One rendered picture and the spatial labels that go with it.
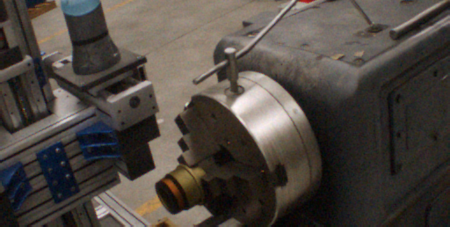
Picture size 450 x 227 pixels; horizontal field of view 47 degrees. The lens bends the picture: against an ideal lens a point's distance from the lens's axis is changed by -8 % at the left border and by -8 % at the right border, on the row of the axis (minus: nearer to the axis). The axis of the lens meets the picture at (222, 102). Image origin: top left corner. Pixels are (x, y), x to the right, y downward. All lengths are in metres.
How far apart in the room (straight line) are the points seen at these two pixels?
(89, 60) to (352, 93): 0.82
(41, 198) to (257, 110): 0.80
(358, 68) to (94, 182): 0.92
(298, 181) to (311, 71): 0.22
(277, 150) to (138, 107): 0.59
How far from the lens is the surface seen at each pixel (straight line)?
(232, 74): 1.06
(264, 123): 1.04
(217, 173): 1.08
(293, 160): 1.06
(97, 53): 1.58
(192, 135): 1.13
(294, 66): 1.14
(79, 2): 1.55
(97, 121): 1.62
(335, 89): 1.06
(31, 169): 1.58
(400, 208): 1.32
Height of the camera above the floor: 1.69
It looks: 26 degrees down
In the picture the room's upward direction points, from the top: 12 degrees counter-clockwise
